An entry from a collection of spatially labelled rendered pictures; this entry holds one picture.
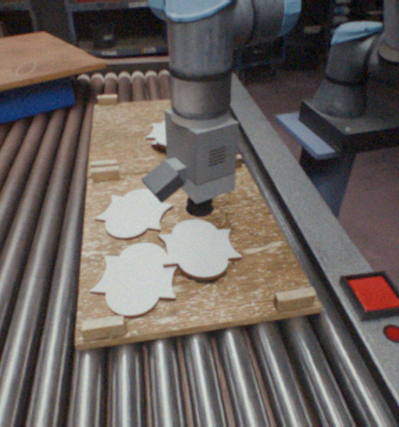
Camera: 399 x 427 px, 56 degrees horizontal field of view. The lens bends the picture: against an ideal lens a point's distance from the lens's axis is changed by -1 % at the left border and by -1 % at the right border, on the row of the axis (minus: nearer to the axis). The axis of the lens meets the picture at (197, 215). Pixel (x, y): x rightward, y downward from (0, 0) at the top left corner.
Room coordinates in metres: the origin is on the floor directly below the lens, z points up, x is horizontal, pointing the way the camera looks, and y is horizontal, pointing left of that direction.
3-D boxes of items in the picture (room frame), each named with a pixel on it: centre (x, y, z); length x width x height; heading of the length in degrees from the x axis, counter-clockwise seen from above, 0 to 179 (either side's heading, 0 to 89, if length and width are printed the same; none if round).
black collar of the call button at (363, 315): (0.38, -0.27, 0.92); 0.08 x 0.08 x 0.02; 9
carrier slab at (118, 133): (0.93, 0.10, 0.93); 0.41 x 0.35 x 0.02; 10
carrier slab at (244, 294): (0.52, 0.03, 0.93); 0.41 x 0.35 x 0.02; 10
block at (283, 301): (0.35, -0.14, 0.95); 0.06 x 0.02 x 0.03; 100
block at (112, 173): (0.68, 0.19, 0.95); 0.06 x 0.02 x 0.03; 100
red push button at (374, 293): (0.38, -0.27, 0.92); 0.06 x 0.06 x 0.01; 9
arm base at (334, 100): (1.08, -0.42, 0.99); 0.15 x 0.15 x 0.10
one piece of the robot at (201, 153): (0.45, 0.02, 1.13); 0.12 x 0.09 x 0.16; 121
